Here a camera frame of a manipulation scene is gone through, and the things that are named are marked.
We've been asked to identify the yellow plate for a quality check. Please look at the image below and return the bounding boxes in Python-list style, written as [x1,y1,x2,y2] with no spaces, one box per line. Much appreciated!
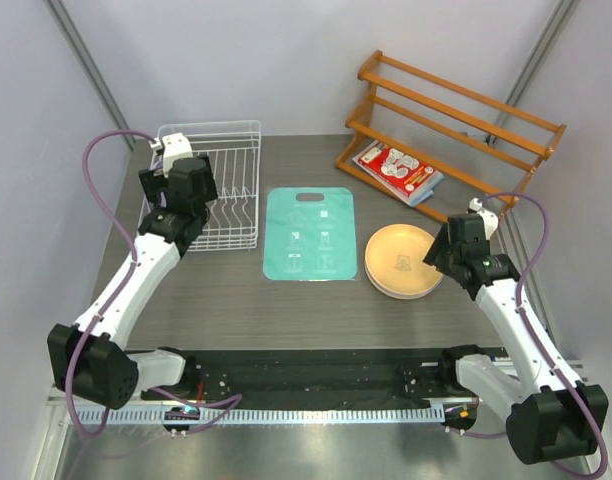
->
[368,277,436,300]

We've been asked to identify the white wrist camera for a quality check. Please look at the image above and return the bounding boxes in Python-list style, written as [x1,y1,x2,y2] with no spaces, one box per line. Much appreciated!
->
[468,198,499,240]
[149,133,193,171]

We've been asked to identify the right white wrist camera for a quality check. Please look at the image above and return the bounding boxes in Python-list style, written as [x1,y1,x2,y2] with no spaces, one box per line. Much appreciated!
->
[468,198,499,240]

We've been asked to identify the red white book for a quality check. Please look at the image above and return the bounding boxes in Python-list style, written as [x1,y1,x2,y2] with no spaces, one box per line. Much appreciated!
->
[352,141,439,202]

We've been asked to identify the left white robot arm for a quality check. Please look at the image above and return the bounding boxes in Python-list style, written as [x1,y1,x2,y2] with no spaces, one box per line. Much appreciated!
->
[47,154,218,410]

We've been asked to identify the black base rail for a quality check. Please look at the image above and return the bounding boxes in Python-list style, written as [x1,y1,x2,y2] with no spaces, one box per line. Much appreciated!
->
[140,347,525,406]

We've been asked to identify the perforated cable duct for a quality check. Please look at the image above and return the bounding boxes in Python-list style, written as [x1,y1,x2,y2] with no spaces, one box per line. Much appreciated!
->
[68,405,446,426]

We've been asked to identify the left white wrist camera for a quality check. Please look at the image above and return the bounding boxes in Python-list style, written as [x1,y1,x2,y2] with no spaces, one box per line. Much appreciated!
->
[149,133,193,171]

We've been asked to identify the orange wooden shelf rack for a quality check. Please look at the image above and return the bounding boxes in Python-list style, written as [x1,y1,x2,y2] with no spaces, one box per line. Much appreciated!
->
[335,50,566,221]

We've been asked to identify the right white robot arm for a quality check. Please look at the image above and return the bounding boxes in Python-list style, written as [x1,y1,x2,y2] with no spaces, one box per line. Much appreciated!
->
[424,211,608,464]

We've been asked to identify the white wire dish rack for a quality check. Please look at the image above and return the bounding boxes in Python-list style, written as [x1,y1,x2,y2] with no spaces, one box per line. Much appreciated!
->
[150,120,262,252]

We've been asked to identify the orange plate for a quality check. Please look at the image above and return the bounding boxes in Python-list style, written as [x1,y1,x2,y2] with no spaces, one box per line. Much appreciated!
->
[364,224,443,293]

